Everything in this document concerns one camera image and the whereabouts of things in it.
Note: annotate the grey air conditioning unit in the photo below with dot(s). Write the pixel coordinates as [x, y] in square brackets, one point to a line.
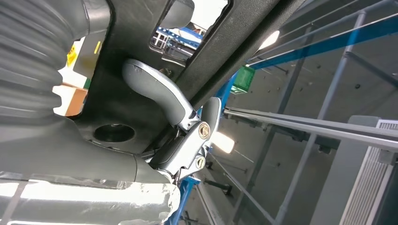
[357, 174]

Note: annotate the ceiling light panel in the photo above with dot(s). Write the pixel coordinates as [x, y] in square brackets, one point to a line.
[224, 143]
[270, 39]

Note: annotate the grey laptop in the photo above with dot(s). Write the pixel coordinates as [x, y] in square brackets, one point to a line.
[88, 62]

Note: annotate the green plastic crate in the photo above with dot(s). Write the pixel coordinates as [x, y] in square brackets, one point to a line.
[243, 80]

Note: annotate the yellow packet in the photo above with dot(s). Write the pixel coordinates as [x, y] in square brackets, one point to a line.
[71, 56]

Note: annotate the blue shelving rack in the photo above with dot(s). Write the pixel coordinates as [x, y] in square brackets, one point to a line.
[326, 42]

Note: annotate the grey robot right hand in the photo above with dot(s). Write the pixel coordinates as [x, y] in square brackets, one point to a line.
[77, 174]

